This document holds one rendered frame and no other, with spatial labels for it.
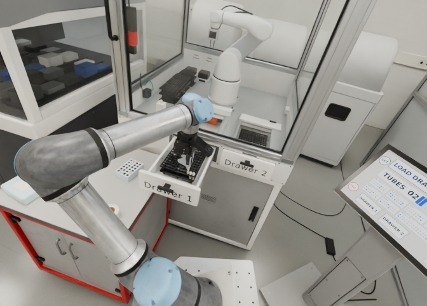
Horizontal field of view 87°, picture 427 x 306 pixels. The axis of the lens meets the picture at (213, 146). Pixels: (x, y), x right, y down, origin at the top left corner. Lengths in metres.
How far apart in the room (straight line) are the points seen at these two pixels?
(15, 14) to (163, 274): 1.19
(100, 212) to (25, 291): 1.33
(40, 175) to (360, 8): 1.03
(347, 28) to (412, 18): 3.36
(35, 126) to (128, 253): 0.98
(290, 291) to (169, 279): 1.36
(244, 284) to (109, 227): 0.57
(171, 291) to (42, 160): 0.42
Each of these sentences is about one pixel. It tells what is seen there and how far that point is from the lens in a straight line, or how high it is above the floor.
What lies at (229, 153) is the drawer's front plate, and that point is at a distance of 1.23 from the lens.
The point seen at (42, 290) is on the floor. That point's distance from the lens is 1.93.
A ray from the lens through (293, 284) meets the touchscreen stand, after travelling 1.96.
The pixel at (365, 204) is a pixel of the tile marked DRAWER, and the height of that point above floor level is 1.00.
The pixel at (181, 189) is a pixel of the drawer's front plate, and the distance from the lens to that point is 1.03.
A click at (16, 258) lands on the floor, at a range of 2.11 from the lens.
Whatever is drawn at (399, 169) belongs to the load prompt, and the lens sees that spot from 1.23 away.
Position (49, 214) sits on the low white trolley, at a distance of 1.22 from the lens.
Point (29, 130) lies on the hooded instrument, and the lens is 1.54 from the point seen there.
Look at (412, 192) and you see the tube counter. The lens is 1.20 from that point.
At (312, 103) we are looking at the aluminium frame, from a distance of 1.08.
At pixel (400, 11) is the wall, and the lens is 4.30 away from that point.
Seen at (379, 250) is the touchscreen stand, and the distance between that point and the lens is 1.35.
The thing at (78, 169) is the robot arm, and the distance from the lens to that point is 0.53.
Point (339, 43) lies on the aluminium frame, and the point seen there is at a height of 1.54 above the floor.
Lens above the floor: 1.68
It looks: 37 degrees down
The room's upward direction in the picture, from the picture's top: 11 degrees clockwise
